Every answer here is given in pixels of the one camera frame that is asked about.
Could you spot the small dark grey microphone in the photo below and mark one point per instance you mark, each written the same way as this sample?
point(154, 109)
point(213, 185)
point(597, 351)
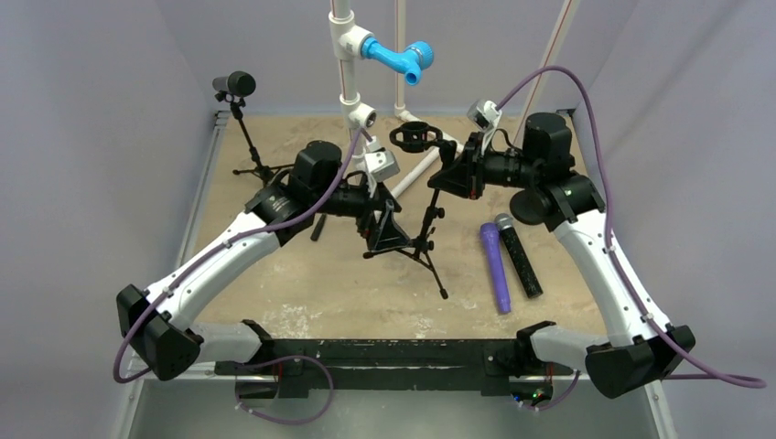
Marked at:
point(238, 83)

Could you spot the purple microphone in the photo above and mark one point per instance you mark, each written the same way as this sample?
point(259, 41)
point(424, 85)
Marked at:
point(490, 239)

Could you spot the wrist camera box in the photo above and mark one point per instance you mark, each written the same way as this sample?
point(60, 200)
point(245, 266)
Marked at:
point(485, 114)
point(378, 162)

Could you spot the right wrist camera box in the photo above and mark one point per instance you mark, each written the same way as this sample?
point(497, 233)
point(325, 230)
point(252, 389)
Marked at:
point(485, 114)

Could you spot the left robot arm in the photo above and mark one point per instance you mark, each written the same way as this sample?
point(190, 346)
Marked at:
point(159, 322)

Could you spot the small black tripod stand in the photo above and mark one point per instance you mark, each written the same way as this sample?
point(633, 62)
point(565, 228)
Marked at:
point(264, 172)

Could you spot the black speckled condenser microphone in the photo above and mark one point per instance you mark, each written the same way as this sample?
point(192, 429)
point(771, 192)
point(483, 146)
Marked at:
point(513, 246)

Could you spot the hammer with black handle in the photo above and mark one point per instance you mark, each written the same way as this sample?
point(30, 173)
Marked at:
point(318, 228)

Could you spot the black round-base microphone stand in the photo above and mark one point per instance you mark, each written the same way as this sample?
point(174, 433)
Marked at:
point(529, 207)

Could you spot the black tripod stand with shockmount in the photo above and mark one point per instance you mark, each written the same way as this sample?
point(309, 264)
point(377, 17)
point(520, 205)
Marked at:
point(414, 138)

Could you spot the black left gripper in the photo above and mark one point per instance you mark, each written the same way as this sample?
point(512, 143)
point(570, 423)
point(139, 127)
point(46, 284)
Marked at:
point(387, 232)

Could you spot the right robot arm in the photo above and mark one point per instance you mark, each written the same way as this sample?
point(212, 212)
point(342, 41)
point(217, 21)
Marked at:
point(640, 343)

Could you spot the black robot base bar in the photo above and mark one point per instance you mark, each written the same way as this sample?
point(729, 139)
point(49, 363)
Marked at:
point(489, 366)

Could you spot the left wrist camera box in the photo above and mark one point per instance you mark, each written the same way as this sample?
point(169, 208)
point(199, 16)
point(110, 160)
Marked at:
point(378, 162)

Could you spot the blue plastic faucet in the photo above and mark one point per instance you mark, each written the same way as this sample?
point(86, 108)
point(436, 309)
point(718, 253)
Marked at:
point(409, 63)

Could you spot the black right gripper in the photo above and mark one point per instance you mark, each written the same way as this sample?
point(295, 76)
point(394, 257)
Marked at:
point(476, 167)

